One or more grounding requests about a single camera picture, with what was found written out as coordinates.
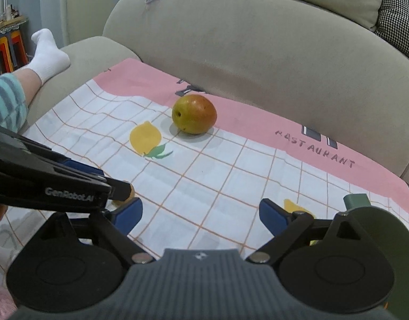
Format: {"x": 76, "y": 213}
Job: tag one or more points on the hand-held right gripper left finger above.
{"x": 129, "y": 216}

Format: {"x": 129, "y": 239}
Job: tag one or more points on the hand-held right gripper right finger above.
{"x": 271, "y": 218}

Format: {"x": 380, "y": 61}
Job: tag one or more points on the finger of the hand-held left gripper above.
{"x": 119, "y": 190}
{"x": 81, "y": 167}

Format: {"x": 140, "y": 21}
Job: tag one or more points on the green plastic colander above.
{"x": 391, "y": 233}

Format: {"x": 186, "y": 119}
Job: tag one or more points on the pink white printed cloth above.
{"x": 224, "y": 180}

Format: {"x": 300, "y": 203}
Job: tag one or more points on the person's left leg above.
{"x": 48, "y": 56}

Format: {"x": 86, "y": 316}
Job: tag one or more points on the pink fluffy blanket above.
{"x": 1, "y": 303}

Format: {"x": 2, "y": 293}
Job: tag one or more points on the orange stool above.
{"x": 6, "y": 51}

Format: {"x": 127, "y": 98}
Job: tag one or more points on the beige sofa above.
{"x": 257, "y": 56}

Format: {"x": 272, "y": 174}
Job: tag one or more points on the cluttered side table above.
{"x": 11, "y": 18}

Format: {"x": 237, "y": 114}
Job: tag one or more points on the grey checked cushion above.
{"x": 399, "y": 23}

